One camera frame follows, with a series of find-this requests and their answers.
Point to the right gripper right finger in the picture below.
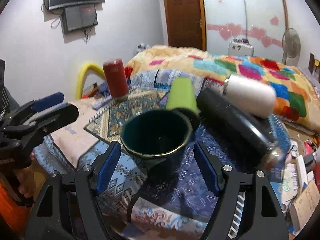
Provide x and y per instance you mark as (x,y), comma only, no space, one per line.
(247,207)

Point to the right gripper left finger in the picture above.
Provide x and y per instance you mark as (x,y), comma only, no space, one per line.
(67,207)

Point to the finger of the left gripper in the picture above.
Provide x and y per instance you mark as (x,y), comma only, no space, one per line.
(19,138)
(35,104)

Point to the dark green faceted cup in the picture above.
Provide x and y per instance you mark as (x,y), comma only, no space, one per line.
(156,140)

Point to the person's left hand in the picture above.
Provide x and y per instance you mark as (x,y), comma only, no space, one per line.
(26,179)

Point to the blue patterned bed sheet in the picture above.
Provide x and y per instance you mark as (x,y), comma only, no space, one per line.
(135,206)

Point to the black bottle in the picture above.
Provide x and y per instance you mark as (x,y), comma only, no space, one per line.
(252,139)

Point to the yellow foam tube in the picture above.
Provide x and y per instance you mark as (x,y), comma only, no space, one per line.
(86,70)

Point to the red cylindrical bottle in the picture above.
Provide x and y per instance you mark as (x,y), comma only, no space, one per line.
(116,79)

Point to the white bottle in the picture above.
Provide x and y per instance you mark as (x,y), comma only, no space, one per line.
(250,95)

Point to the colourful patchwork blanket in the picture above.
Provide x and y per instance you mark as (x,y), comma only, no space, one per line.
(296,101)

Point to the grey clothes pile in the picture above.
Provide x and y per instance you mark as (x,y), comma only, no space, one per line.
(142,47)

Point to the lime green bottle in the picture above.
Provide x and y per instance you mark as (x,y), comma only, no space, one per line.
(182,96)

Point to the wooden bed headboard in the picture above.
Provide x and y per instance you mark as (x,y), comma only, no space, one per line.
(314,67)

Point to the white suitcase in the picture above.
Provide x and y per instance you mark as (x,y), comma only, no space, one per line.
(240,47)

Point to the standing electric fan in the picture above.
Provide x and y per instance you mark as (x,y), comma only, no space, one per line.
(291,44)

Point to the brown wooden door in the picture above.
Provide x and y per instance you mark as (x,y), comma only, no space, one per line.
(185,21)

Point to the frosted sliding wardrobe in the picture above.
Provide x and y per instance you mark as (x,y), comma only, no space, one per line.
(262,22)

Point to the small wall monitor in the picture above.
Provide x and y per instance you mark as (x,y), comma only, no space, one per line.
(79,18)

